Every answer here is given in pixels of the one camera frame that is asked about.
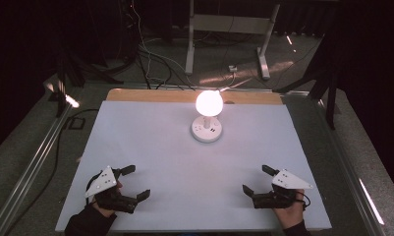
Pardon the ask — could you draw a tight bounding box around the long white floor cable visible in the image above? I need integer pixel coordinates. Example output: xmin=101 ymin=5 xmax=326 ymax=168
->
xmin=129 ymin=0 xmax=197 ymax=90

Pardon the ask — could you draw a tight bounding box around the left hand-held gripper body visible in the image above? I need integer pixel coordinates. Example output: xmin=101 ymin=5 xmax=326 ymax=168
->
xmin=84 ymin=165 xmax=140 ymax=214

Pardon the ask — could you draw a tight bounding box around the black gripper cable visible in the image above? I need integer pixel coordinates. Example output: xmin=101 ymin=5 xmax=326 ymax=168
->
xmin=295 ymin=191 xmax=312 ymax=211

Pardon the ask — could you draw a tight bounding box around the person's left hand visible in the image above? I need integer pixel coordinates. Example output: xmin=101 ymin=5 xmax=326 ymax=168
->
xmin=90 ymin=179 xmax=124 ymax=218

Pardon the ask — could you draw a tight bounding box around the white metal stand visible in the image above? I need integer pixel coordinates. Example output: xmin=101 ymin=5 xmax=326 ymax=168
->
xmin=184 ymin=0 xmax=281 ymax=81

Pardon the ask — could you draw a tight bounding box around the black floor cable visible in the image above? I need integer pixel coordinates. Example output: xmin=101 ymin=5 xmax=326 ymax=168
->
xmin=6 ymin=107 xmax=101 ymax=232

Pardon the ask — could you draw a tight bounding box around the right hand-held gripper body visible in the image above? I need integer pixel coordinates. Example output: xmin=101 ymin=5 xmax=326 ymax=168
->
xmin=251 ymin=168 xmax=314 ymax=210

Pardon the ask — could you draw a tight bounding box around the black tripod stand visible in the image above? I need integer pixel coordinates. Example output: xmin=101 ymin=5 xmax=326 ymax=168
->
xmin=51 ymin=45 xmax=124 ymax=118
xmin=272 ymin=30 xmax=342 ymax=131

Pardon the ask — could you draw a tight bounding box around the bundle of black cables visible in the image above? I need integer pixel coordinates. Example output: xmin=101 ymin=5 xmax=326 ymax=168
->
xmin=135 ymin=48 xmax=197 ymax=91

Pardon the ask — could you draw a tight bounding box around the pale blue table mat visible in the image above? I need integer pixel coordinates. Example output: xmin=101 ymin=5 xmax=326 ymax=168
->
xmin=54 ymin=99 xmax=333 ymax=233

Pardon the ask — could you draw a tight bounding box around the white adapter cable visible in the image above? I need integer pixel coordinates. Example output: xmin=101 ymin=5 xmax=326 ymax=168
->
xmin=218 ymin=71 xmax=237 ymax=93

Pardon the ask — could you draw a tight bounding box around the lit round light bulb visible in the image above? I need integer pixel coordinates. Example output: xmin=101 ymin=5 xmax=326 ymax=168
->
xmin=195 ymin=89 xmax=225 ymax=118

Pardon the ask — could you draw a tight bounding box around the wooden table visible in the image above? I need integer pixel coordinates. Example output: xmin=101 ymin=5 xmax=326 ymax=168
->
xmin=105 ymin=88 xmax=284 ymax=106

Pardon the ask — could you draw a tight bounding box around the aluminium rail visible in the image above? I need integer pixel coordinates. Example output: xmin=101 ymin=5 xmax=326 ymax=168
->
xmin=0 ymin=97 xmax=75 ymax=236
xmin=282 ymin=90 xmax=387 ymax=236

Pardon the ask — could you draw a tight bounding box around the white round socket base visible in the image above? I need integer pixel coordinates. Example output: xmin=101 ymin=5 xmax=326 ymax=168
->
xmin=191 ymin=115 xmax=224 ymax=144

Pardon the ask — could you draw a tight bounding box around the black square floor frame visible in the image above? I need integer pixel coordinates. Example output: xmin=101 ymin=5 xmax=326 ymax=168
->
xmin=68 ymin=116 xmax=86 ymax=131

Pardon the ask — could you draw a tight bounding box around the person's right hand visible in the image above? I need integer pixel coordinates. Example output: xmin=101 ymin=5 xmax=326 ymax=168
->
xmin=272 ymin=188 xmax=307 ymax=230

